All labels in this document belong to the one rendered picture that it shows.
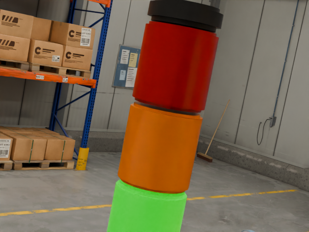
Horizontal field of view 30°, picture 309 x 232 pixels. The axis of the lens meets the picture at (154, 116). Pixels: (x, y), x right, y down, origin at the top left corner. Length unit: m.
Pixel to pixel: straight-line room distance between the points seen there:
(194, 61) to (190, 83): 0.01
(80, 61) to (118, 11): 2.44
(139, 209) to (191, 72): 0.10
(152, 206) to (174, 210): 0.02
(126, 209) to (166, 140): 0.05
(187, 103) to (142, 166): 0.05
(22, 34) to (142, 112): 8.83
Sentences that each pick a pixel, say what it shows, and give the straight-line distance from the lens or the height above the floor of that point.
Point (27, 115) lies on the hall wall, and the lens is 11.05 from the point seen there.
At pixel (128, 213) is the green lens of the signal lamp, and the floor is 2.20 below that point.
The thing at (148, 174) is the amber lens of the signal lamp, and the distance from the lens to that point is 0.37.
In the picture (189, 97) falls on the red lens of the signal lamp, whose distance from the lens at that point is 0.37.
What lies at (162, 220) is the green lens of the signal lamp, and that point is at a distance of 0.38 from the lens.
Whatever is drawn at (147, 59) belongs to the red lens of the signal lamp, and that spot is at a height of 2.30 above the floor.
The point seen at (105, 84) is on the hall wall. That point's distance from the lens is 12.02.
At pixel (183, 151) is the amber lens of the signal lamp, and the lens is 0.38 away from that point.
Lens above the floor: 2.31
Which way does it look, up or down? 6 degrees down
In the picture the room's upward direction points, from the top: 11 degrees clockwise
